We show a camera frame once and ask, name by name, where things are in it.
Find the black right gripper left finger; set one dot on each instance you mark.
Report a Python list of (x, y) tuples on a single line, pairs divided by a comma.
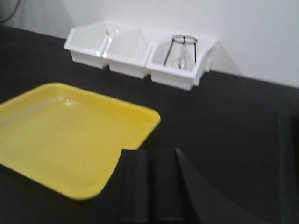
[(135, 195)]

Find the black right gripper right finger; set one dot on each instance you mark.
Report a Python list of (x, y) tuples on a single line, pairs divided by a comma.
[(181, 195)]

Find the yellow plastic tray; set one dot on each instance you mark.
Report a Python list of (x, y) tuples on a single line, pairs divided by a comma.
[(69, 139)]

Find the clear flask in tripod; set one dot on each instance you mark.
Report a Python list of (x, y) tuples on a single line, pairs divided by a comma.
[(184, 60)]

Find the white right storage bin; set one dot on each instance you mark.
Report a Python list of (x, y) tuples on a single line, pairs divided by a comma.
[(181, 79)]

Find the white storage bin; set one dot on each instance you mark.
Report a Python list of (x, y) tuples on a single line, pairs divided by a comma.
[(88, 44), (181, 79), (127, 53)]

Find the white middle storage bin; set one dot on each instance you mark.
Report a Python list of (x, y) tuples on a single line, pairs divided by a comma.
[(127, 53)]

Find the white left storage bin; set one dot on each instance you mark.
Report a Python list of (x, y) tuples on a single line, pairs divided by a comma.
[(88, 44)]

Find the black wire tripod stand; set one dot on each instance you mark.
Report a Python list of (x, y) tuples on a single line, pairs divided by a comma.
[(174, 48)]

